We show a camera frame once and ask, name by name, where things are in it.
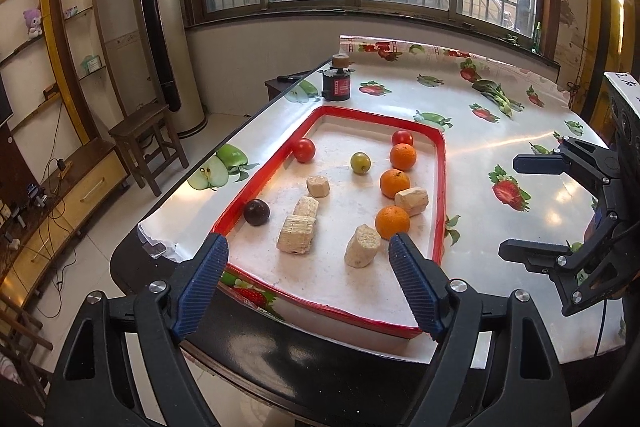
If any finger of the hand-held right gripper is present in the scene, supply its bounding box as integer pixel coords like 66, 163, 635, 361
512, 136, 623, 202
498, 212, 632, 318

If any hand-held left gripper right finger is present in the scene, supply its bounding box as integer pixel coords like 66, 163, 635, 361
388, 233, 573, 427

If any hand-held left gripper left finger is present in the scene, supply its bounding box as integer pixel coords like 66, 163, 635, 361
44, 233, 230, 427

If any rounded beige fibrous block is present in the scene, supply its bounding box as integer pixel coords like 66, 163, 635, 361
344, 224, 382, 269

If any orange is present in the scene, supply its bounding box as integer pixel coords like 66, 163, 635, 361
389, 143, 417, 171
375, 205, 411, 241
379, 169, 411, 199

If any dark purple plum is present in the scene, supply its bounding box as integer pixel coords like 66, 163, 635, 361
243, 199, 271, 227

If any large beige fibrous block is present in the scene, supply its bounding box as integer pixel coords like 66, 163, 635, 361
276, 214, 318, 255

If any small beige fibrous block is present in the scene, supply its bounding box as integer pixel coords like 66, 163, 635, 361
306, 176, 331, 198

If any red-rimmed white tray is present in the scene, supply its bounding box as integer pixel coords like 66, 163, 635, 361
210, 106, 447, 341

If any bok choy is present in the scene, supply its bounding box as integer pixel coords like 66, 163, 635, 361
472, 79, 516, 116

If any wooden glass door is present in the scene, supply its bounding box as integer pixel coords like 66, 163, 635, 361
580, 0, 640, 128

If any wooden television cabinet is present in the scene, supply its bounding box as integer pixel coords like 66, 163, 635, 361
0, 137, 131, 308

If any wooden stool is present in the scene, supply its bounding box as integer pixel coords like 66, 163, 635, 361
108, 102, 190, 196

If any wooden chair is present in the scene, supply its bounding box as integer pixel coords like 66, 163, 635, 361
0, 292, 53, 403

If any black motor with red label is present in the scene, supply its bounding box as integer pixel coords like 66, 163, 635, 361
319, 54, 355, 102

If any dark wooden side table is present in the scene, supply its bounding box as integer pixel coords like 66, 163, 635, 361
264, 69, 326, 105

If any black television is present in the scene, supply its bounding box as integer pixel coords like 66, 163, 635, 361
0, 77, 15, 128

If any purple plush toy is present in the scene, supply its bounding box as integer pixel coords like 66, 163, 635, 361
23, 7, 45, 40

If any hanging black wall cable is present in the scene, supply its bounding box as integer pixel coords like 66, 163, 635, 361
565, 2, 588, 112

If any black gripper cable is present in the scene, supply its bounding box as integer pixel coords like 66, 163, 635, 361
592, 297, 611, 358

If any wooden wall shelf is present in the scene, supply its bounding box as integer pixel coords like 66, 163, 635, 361
0, 0, 116, 148

